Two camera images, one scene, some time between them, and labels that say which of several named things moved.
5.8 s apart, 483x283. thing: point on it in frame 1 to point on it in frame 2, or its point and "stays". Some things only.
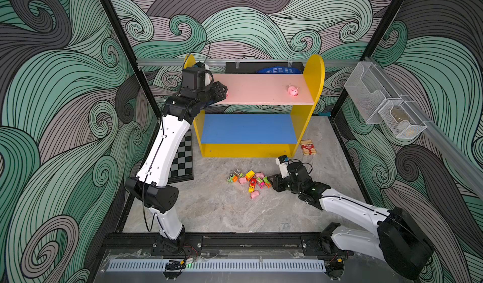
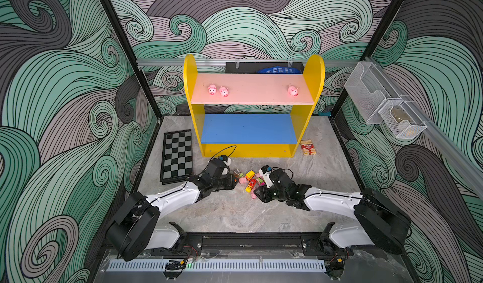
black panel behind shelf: (253, 67) stays
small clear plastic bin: (403, 122) stays
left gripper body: (211, 95) to (222, 183)
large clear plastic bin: (368, 90) stays
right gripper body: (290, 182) to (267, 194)
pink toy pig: (292, 90) stays
